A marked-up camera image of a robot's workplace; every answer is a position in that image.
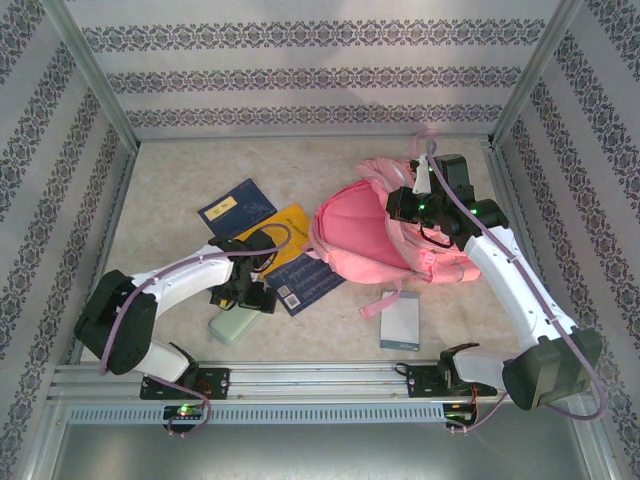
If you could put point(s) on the mint green pencil case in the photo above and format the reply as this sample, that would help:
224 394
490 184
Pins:
230 327

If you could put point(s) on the dark blue book yellow label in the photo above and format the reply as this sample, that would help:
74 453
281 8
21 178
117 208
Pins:
235 205

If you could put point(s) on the dark blue book text columns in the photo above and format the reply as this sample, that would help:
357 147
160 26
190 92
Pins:
310 280

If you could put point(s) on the pink backpack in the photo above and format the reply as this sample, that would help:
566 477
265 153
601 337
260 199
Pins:
360 235

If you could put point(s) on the grey blue notebook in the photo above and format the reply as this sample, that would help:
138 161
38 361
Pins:
399 320

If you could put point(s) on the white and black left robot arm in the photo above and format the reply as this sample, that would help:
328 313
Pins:
190 275

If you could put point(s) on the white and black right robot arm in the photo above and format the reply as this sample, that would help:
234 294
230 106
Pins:
515 280

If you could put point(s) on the left controller board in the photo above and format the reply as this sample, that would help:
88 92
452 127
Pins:
185 412

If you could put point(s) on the controller board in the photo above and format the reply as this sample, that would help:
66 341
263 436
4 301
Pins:
460 412
185 412

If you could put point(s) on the grey metal sheet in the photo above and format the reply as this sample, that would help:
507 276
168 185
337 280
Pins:
320 455

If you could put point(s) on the right controller board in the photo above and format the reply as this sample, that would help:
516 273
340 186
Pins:
460 412

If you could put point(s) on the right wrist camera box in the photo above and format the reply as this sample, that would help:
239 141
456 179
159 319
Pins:
421 175

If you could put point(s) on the aluminium side rail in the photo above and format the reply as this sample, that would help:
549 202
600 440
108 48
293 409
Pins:
107 235
500 165

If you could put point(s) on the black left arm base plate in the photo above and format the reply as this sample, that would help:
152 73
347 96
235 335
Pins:
220 382

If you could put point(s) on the aluminium mounting rail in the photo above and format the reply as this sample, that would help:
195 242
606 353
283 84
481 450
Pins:
320 380

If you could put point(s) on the aluminium back rail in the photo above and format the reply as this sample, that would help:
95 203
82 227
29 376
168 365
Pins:
200 139

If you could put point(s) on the aluminium frame post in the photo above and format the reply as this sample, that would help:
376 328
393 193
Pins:
90 65
537 65

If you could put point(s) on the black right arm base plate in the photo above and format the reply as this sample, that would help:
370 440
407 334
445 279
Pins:
420 382

